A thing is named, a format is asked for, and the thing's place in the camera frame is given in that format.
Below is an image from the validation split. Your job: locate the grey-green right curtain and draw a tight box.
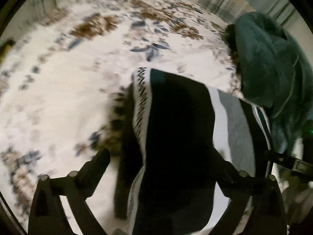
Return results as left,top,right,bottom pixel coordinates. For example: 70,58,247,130
197,0,296,25

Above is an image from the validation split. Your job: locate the dark green plush blanket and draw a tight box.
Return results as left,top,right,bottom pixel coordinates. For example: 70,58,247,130
222,12,312,154

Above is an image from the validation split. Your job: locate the floral bed cover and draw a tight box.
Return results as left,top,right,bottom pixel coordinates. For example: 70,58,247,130
1,0,235,228

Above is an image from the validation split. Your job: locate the striped knit sweater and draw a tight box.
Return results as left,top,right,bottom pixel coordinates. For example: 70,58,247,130
114,67,271,234

